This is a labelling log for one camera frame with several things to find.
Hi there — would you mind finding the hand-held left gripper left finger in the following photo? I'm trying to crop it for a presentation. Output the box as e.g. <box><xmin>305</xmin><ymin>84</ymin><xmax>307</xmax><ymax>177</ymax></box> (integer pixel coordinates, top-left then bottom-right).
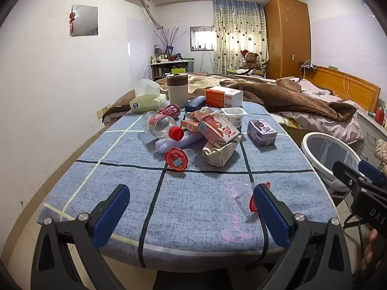
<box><xmin>30</xmin><ymin>184</ymin><xmax>146</xmax><ymax>290</ymax></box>

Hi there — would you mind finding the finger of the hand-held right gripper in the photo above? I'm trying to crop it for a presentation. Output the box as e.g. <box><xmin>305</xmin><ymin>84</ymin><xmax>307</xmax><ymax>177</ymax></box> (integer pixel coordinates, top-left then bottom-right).
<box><xmin>333</xmin><ymin>161</ymin><xmax>368</xmax><ymax>192</ymax></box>
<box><xmin>358</xmin><ymin>160</ymin><xmax>387</xmax><ymax>188</ymax></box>

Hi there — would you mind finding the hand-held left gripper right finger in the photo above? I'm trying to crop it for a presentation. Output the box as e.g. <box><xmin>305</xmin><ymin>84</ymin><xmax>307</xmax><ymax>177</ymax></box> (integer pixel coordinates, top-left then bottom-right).
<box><xmin>246</xmin><ymin>182</ymin><xmax>354</xmax><ymax>290</ymax></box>

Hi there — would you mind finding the clear cup with red lid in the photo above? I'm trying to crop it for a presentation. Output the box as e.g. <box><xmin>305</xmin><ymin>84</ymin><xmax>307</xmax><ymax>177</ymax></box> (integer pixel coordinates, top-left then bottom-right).
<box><xmin>234</xmin><ymin>182</ymin><xmax>270</xmax><ymax>212</ymax></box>

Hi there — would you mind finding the white round waste bin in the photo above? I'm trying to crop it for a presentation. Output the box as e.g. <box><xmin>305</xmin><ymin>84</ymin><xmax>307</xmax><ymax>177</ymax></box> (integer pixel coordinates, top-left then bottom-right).
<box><xmin>301</xmin><ymin>132</ymin><xmax>363</xmax><ymax>200</ymax></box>

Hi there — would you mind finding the crushed beige carton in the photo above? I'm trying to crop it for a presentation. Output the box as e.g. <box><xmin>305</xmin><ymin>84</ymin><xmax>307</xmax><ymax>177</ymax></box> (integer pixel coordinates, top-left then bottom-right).
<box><xmin>202</xmin><ymin>135</ymin><xmax>243</xmax><ymax>167</ymax></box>

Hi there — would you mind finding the purple milk carton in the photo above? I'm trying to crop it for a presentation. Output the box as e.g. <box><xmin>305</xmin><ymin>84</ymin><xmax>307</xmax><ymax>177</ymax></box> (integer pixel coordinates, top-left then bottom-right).
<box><xmin>247</xmin><ymin>119</ymin><xmax>278</xmax><ymax>147</ymax></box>

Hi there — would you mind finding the jelly cup with red lid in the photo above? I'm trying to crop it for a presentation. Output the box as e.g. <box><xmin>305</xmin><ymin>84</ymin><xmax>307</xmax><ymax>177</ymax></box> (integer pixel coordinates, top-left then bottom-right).
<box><xmin>165</xmin><ymin>147</ymin><xmax>197</xmax><ymax>172</ymax></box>

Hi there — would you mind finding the lilac foam fruit net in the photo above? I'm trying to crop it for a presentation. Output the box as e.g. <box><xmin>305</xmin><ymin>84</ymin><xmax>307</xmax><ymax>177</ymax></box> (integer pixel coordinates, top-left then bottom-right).
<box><xmin>156</xmin><ymin>130</ymin><xmax>204</xmax><ymax>154</ymax></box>

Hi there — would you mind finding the clear plastic bottle red cap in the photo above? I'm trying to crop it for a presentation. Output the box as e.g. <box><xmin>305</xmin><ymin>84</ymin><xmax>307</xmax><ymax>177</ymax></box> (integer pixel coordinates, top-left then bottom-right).
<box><xmin>141</xmin><ymin>112</ymin><xmax>185</xmax><ymax>141</ymax></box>

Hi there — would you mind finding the pink milk carton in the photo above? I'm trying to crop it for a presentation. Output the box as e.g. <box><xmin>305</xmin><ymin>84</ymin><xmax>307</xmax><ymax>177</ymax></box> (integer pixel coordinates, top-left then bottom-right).
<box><xmin>198</xmin><ymin>111</ymin><xmax>240</xmax><ymax>145</ymax></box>

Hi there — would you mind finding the white yogurt cup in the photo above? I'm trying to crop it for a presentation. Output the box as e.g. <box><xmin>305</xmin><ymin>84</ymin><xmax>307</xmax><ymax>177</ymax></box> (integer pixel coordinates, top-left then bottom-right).
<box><xmin>221</xmin><ymin>107</ymin><xmax>248</xmax><ymax>130</ymax></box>

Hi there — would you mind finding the red and salmon medicine box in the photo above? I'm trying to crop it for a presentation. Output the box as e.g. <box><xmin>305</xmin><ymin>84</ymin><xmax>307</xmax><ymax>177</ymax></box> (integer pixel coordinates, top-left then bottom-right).
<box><xmin>180</xmin><ymin>120</ymin><xmax>202</xmax><ymax>132</ymax></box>

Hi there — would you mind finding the red drink can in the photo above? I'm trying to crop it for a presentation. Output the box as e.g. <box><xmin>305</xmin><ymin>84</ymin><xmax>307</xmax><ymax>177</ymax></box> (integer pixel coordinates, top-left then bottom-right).
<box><xmin>157</xmin><ymin>104</ymin><xmax>181</xmax><ymax>119</ymax></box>

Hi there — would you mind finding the printed paper cup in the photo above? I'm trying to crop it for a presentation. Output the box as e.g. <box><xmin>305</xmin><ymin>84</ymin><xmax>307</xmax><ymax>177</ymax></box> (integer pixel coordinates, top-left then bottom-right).
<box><xmin>185</xmin><ymin>106</ymin><xmax>212</xmax><ymax>121</ymax></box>

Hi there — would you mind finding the person's right hand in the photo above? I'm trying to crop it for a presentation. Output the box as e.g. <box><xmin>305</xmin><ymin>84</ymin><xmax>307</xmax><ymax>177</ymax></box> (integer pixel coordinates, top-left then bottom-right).
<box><xmin>361</xmin><ymin>229</ymin><xmax>380</xmax><ymax>274</ymax></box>

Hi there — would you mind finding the floral padded jacket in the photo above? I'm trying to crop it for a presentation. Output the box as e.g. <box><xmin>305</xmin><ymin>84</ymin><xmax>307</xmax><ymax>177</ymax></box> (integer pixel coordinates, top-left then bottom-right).
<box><xmin>374</xmin><ymin>139</ymin><xmax>387</xmax><ymax>164</ymax></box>

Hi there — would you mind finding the grey drawer cabinet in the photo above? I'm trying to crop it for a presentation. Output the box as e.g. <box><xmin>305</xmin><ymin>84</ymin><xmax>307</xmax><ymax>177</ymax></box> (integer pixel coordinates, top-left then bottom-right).
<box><xmin>355</xmin><ymin>109</ymin><xmax>387</xmax><ymax>170</ymax></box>

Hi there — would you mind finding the blue checked tablecloth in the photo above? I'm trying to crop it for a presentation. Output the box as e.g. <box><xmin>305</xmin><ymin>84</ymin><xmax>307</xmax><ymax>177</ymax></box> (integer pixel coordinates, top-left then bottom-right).
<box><xmin>37</xmin><ymin>101</ymin><xmax>338</xmax><ymax>271</ymax></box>

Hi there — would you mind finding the pale pink duvet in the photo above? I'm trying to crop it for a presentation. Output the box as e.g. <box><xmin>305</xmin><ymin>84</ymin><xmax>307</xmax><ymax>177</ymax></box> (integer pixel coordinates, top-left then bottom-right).
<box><xmin>280</xmin><ymin>79</ymin><xmax>365</xmax><ymax>144</ymax></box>

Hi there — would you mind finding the wooden bed headboard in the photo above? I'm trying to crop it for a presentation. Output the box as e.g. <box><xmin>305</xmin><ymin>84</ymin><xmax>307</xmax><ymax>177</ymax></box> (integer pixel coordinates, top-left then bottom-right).
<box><xmin>298</xmin><ymin>61</ymin><xmax>381</xmax><ymax>112</ymax></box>

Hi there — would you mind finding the brown fleece blanket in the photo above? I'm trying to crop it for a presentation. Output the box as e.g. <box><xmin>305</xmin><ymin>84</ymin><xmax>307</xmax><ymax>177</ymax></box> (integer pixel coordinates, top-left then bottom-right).
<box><xmin>104</xmin><ymin>73</ymin><xmax>357</xmax><ymax>123</ymax></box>

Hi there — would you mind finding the soft tissue pack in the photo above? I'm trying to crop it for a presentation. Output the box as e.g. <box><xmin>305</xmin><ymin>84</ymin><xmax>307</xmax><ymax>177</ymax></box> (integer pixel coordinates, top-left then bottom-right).
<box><xmin>129</xmin><ymin>79</ymin><xmax>167</xmax><ymax>114</ymax></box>

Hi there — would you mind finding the orange and white box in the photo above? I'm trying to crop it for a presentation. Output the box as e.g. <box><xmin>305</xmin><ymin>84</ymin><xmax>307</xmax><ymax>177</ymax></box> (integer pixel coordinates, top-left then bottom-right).
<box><xmin>206</xmin><ymin>86</ymin><xmax>244</xmax><ymax>108</ymax></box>

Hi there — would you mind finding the dark blue glasses case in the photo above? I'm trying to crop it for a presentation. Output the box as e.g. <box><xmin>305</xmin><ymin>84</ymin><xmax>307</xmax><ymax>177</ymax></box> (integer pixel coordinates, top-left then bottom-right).
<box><xmin>184</xmin><ymin>96</ymin><xmax>207</xmax><ymax>113</ymax></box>

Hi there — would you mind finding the beige brown tumbler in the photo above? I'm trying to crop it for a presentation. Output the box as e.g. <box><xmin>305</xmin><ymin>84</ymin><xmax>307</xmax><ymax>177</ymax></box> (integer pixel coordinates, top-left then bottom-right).
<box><xmin>166</xmin><ymin>73</ymin><xmax>188</xmax><ymax>107</ymax></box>

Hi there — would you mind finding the wooden wardrobe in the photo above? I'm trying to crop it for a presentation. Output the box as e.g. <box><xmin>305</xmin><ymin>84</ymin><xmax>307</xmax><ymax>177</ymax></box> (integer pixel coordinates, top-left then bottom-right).
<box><xmin>264</xmin><ymin>0</ymin><xmax>312</xmax><ymax>80</ymax></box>

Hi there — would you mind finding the teddy bear with red hat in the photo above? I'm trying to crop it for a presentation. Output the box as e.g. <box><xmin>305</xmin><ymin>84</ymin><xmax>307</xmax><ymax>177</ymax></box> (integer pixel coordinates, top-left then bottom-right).
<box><xmin>239</xmin><ymin>49</ymin><xmax>263</xmax><ymax>76</ymax></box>

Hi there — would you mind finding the tan patterned blanket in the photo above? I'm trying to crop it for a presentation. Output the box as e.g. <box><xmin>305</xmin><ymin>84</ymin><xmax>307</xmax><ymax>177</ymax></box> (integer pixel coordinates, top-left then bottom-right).
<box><xmin>160</xmin><ymin>74</ymin><xmax>230</xmax><ymax>93</ymax></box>

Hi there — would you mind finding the white shelf with bottles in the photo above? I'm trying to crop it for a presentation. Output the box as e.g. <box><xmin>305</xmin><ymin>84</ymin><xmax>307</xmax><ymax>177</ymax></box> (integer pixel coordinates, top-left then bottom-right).
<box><xmin>150</xmin><ymin>60</ymin><xmax>194</xmax><ymax>81</ymax></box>

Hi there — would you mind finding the vase with blossom branches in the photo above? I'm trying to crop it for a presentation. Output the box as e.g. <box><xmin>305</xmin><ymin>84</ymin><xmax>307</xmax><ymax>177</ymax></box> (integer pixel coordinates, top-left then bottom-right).
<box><xmin>154</xmin><ymin>27</ymin><xmax>188</xmax><ymax>55</ymax></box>

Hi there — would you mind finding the heart patterned curtain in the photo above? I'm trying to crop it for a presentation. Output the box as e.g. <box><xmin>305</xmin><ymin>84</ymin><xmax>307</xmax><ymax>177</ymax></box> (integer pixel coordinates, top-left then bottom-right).
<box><xmin>212</xmin><ymin>0</ymin><xmax>269</xmax><ymax>74</ymax></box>

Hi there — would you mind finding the small window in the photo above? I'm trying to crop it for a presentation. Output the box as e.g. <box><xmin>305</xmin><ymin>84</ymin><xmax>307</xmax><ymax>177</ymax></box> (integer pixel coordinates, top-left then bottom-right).
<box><xmin>190</xmin><ymin>26</ymin><xmax>216</xmax><ymax>52</ymax></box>

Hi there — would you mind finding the air conditioner pipe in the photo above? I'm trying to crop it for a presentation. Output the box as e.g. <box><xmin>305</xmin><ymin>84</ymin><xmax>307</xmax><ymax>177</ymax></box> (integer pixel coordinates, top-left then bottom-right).
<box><xmin>141</xmin><ymin>0</ymin><xmax>164</xmax><ymax>28</ymax></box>

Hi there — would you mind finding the wall socket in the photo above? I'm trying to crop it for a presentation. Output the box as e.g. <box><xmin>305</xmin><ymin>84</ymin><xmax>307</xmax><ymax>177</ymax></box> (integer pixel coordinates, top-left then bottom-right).
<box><xmin>97</xmin><ymin>104</ymin><xmax>112</xmax><ymax>120</ymax></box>

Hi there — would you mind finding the square wall mirror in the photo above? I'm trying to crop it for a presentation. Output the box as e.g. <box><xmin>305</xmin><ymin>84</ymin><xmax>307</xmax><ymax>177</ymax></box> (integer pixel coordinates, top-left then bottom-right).
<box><xmin>71</xmin><ymin>4</ymin><xmax>99</xmax><ymax>37</ymax></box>

